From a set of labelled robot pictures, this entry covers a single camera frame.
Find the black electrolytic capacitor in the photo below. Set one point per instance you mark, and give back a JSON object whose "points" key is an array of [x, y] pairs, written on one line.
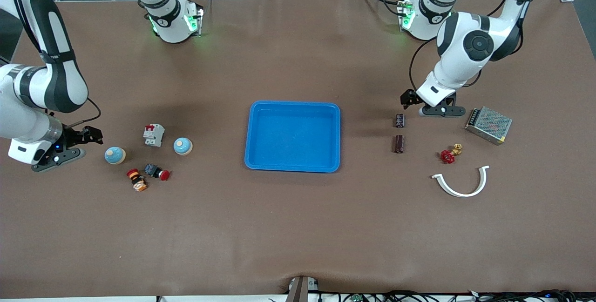
{"points": [[400, 120]]}

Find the light blue desk bell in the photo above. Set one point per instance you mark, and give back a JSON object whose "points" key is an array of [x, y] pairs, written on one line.
{"points": [[114, 155], [183, 146]]}

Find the brown electrolytic capacitor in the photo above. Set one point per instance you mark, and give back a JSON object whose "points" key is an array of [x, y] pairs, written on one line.
{"points": [[399, 144]]}

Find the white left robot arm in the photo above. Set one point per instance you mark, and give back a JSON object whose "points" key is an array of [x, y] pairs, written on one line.
{"points": [[465, 23]]}

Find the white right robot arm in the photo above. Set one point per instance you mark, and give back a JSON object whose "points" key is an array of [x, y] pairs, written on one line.
{"points": [[23, 120]]}

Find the blue plastic tray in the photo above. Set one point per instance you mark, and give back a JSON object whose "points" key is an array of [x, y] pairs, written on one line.
{"points": [[293, 137]]}

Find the white red circuit breaker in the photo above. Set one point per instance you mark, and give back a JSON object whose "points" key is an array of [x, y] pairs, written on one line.
{"points": [[153, 135]]}

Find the metal mesh power supply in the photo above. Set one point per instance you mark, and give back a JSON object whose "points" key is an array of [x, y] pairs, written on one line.
{"points": [[489, 125]]}

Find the orange emergency stop button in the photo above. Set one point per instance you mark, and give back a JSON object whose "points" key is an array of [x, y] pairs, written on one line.
{"points": [[137, 181]]}

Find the red mushroom push button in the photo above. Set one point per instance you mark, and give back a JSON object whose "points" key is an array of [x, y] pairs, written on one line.
{"points": [[156, 171]]}

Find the white curved pipe clamp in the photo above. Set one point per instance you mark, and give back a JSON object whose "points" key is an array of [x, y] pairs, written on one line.
{"points": [[463, 195]]}

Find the grey stand bracket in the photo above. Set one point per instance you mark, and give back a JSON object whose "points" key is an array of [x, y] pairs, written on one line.
{"points": [[313, 285]]}

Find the camera stand post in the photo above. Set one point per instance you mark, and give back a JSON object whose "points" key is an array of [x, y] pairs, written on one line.
{"points": [[299, 290]]}

